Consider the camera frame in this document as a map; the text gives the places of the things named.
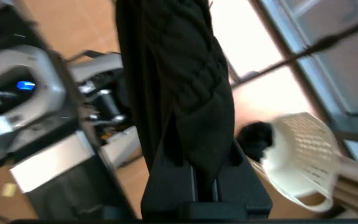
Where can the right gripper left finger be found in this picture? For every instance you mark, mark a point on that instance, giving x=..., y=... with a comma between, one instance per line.
x=166, y=189

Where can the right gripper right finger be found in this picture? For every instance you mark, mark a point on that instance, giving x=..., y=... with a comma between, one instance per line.
x=244, y=186

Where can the black trousers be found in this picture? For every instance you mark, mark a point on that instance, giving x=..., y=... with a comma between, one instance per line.
x=172, y=77

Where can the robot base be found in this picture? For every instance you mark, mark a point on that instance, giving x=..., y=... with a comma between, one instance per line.
x=42, y=93

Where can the white laundry basket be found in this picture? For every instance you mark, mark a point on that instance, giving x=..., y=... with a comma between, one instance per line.
x=303, y=155

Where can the black clothes rack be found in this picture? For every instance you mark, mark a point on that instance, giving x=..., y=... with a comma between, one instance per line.
x=325, y=42

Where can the window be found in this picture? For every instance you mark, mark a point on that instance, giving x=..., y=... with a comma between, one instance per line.
x=353, y=77

